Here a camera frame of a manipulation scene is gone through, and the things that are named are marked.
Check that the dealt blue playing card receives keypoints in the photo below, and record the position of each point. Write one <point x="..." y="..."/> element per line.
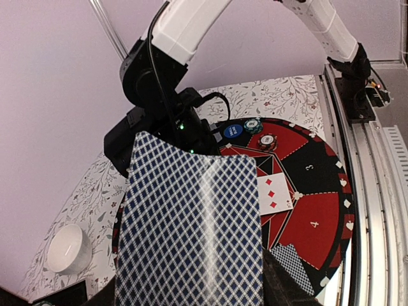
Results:
<point x="289" y="259"/>

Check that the white ceramic bowl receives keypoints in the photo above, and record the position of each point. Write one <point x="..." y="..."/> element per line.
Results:
<point x="70" y="251"/>

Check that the three of diamonds card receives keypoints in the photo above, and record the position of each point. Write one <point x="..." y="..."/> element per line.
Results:
<point x="274" y="196"/>

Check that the blue small blind button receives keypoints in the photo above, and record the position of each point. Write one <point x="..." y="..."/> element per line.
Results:
<point x="233" y="131"/>

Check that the green fifty poker chip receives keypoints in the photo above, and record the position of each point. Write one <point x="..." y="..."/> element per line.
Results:
<point x="253" y="126"/>

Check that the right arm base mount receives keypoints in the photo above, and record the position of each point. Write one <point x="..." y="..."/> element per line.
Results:
<point x="358" y="97"/>

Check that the round red black poker mat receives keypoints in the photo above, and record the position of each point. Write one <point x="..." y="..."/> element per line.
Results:
<point x="321" y="223"/>

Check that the aluminium poker chip case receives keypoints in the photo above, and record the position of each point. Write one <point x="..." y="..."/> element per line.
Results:
<point x="75" y="294"/>

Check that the right aluminium frame post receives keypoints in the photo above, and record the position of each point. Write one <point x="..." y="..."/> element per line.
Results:
<point x="111" y="33"/>

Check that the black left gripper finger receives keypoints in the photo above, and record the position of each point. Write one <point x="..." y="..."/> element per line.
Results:
<point x="279" y="288"/>

